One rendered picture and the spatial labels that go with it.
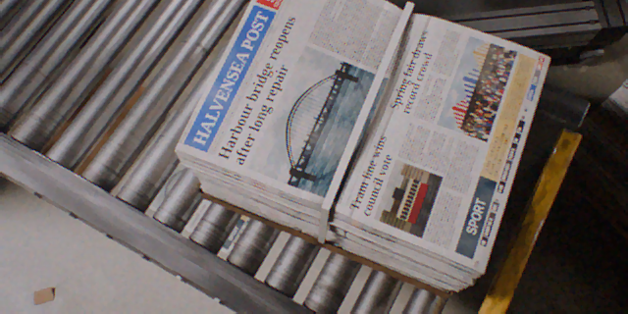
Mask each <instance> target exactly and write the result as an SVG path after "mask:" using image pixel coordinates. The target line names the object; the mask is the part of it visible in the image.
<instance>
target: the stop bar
mask: <svg viewBox="0 0 628 314"><path fill-rule="evenodd" d="M582 137H583V136H582V135H581V134H580V133H577V132H575V131H572V130H570V129H568V128H564V129H562V130H561V131H560V133H559V135H558V137H557V139H556V141H555V144H554V146H553V148H552V149H551V152H550V154H549V157H548V159H547V162H546V163H545V165H544V167H543V170H542V172H541V174H540V176H539V178H538V181H537V183H536V185H535V187H534V190H533V192H532V194H531V196H530V199H529V201H528V203H527V205H526V207H525V210H524V212H523V214H522V216H521V219H520V221H519V223H518V225H517V227H516V230H515V232H514V233H513V235H512V238H511V240H510V242H509V244H508V246H507V248H506V250H505V252H504V254H503V257H502V259H501V261H500V263H499V266H498V268H497V271H496V273H495V276H494V278H493V280H492V282H491V285H490V287H489V289H488V293H487V296H486V298H485V300H484V302H483V305H482V307H481V309H480V311H479V313H478V314H505V312H506V309H507V307H508V305H509V303H510V300H511V298H512V296H513V294H514V292H515V290H516V287H517V285H518V283H519V281H520V278H521V276H522V274H523V273H522V271H523V269H524V267H525V264H526V262H527V260H528V258H529V256H530V254H531V252H532V249H533V247H534V245H535V242H536V240H537V238H538V235H539V233H540V231H541V228H542V226H543V224H544V222H545V219H546V217H547V215H548V212H549V210H550V207H551V205H552V203H553V201H554V198H555V196H556V194H557V191H558V189H559V187H560V184H561V182H562V180H563V177H564V175H566V174H567V173H568V169H567V168H568V166H569V164H570V161H571V159H572V157H573V154H574V152H575V151H576V148H577V146H578V144H580V142H581V139H582Z"/></svg>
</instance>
